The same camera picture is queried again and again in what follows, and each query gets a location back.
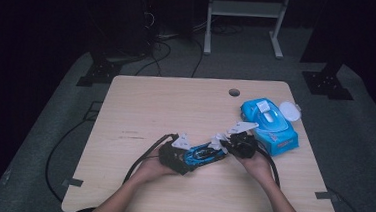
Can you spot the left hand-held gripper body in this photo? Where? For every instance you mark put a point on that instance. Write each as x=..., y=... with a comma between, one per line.
x=172, y=155

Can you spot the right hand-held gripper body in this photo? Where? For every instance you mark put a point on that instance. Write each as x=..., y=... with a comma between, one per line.
x=243, y=145

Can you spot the white wet wipe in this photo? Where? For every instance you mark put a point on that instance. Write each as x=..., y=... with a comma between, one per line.
x=218, y=141

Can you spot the blue toy car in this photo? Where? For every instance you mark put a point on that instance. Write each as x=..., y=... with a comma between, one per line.
x=202, y=155

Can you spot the blue wet wipe pack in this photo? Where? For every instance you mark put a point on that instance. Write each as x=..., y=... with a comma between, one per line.
x=270, y=125

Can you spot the person's left hand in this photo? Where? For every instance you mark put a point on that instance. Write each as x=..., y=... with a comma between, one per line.
x=153, y=168

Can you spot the person's right hand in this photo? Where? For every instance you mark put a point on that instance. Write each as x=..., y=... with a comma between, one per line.
x=258, y=166

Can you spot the grey tape strip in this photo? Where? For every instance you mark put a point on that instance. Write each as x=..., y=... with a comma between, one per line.
x=326, y=196
x=72, y=182

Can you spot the black stand base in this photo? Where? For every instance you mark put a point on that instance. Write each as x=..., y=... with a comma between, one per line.
x=99, y=73
x=328, y=84

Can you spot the white metal stand frame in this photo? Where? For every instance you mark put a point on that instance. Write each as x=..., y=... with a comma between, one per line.
x=246, y=8

